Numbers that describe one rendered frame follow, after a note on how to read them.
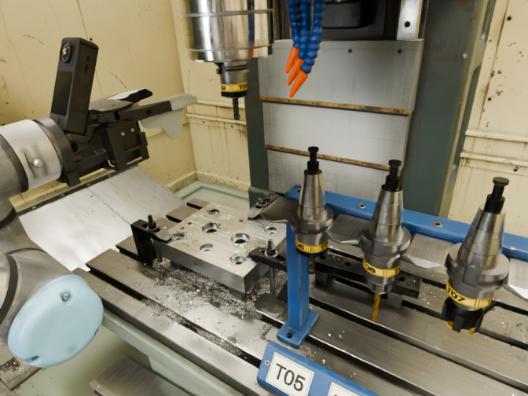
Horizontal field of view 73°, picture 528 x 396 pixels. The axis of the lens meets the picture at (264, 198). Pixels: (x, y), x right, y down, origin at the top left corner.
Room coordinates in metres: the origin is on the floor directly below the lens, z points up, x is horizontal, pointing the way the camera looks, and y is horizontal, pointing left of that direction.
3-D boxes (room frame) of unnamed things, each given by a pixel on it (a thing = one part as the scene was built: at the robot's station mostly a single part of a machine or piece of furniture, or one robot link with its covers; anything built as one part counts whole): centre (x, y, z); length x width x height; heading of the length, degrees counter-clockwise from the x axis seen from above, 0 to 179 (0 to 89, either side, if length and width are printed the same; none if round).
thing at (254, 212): (0.89, 0.00, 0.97); 0.13 x 0.03 x 0.15; 145
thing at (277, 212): (0.49, -0.03, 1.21); 0.07 x 0.05 x 0.01; 145
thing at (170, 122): (0.52, 0.13, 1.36); 0.09 x 0.03 x 0.06; 119
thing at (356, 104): (1.07, -0.21, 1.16); 0.48 x 0.05 x 0.51; 55
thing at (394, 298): (0.64, -0.21, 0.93); 0.26 x 0.05 x 0.06; 60
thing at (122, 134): (0.46, 0.22, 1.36); 0.12 x 0.08 x 0.09; 143
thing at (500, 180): (0.33, -0.25, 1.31); 0.02 x 0.02 x 0.03
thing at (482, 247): (0.33, -0.25, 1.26); 0.04 x 0.04 x 0.07
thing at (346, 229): (0.43, -0.12, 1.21); 0.07 x 0.05 x 0.01; 145
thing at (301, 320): (0.54, -0.06, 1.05); 0.10 x 0.05 x 0.30; 145
